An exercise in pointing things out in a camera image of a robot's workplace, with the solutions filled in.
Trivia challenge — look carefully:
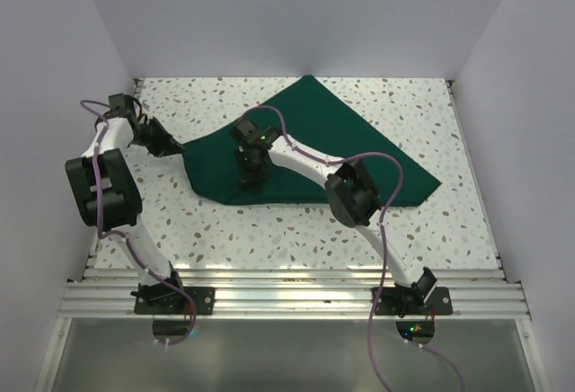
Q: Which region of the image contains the green surgical cloth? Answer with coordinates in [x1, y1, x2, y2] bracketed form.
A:
[181, 75, 441, 209]

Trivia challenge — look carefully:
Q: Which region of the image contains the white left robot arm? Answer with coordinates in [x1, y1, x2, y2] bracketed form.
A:
[65, 94, 193, 314]

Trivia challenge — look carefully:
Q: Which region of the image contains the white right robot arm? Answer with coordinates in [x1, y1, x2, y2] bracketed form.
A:
[230, 117, 438, 314]

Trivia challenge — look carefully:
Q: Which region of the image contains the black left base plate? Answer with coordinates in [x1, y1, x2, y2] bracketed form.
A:
[130, 283, 216, 316]

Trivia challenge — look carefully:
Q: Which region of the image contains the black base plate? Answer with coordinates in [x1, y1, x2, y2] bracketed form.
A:
[376, 287, 454, 317]
[130, 283, 216, 316]

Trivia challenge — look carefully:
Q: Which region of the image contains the aluminium rail frame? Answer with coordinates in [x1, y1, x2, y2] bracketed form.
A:
[59, 77, 528, 320]

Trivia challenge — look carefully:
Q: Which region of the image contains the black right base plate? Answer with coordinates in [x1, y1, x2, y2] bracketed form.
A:
[376, 287, 454, 317]

